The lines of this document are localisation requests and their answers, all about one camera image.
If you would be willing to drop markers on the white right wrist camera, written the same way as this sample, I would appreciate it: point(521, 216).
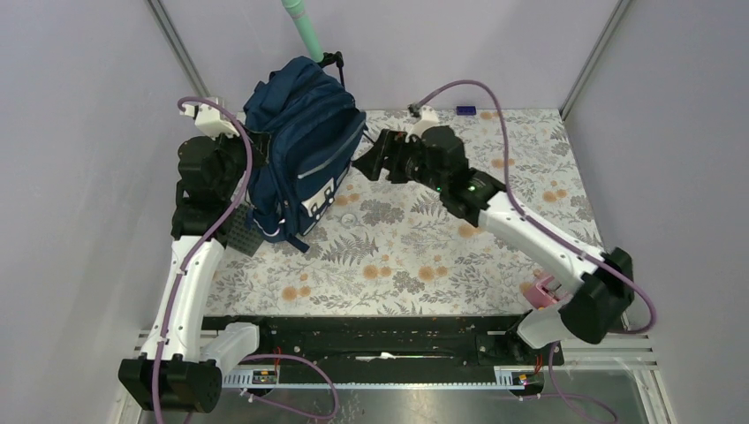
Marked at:
point(426, 118)

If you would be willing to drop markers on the small purple block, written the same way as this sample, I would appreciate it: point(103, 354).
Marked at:
point(463, 110)

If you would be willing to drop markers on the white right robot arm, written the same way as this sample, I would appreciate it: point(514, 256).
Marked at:
point(597, 282)

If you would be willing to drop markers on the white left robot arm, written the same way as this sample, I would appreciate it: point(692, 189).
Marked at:
point(174, 371)

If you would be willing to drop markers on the aluminium frame rail left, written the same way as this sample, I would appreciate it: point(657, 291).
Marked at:
point(172, 36)

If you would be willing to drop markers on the navy blue backpack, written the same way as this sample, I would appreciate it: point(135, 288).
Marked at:
point(288, 197)

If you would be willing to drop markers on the green microphone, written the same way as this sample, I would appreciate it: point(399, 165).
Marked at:
point(297, 12)

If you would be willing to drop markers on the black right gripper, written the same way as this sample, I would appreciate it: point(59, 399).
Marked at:
point(389, 144)

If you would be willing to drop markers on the grey studded building baseplate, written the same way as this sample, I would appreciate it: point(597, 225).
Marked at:
point(243, 237)

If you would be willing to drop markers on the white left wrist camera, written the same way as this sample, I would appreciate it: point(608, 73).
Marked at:
point(211, 121)

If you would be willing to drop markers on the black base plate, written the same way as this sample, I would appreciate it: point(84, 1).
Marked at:
point(398, 350)

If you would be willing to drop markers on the pink tape roll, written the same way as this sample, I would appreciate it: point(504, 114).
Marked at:
point(543, 291)

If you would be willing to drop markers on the clear tape roll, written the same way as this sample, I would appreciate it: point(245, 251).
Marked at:
point(348, 220)

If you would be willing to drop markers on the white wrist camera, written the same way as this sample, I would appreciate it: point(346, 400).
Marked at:
point(211, 121)
point(426, 118)

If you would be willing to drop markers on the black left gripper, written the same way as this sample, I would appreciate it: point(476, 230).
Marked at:
point(259, 147)

